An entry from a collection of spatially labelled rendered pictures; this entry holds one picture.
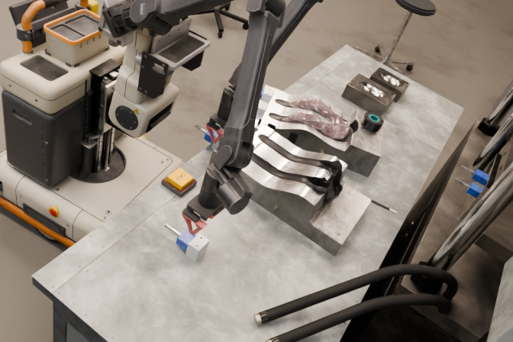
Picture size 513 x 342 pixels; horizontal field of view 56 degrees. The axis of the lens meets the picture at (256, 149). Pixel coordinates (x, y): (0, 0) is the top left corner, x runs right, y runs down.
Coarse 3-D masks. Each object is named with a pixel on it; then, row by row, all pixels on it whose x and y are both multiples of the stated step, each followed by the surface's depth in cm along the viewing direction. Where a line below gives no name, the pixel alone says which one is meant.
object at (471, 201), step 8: (496, 160) 183; (488, 168) 186; (496, 168) 179; (488, 176) 176; (480, 184) 181; (488, 184) 170; (480, 192) 171; (472, 200) 177; (464, 208) 181; (472, 208) 175; (464, 216) 178
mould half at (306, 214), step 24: (264, 144) 164; (288, 144) 168; (288, 168) 158; (312, 168) 156; (264, 192) 150; (288, 192) 145; (312, 192) 145; (288, 216) 150; (312, 216) 147; (336, 216) 151; (360, 216) 154; (312, 240) 149; (336, 240) 144
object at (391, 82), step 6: (378, 72) 234; (384, 72) 236; (372, 78) 230; (378, 78) 229; (384, 78) 235; (390, 78) 235; (396, 78) 235; (384, 84) 228; (390, 84) 228; (396, 84) 233; (402, 84) 232; (408, 84) 233; (390, 90) 228; (396, 90) 226; (402, 90) 227; (396, 96) 228
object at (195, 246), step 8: (168, 224) 134; (176, 232) 133; (184, 232) 133; (176, 240) 132; (184, 240) 131; (192, 240) 130; (200, 240) 131; (208, 240) 131; (184, 248) 132; (192, 248) 129; (200, 248) 129; (192, 256) 131; (200, 256) 133
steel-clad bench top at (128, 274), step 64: (320, 64) 237; (384, 128) 209; (448, 128) 224; (192, 192) 150; (384, 192) 176; (64, 256) 122; (128, 256) 127; (256, 256) 139; (320, 256) 145; (384, 256) 152; (128, 320) 114; (192, 320) 119
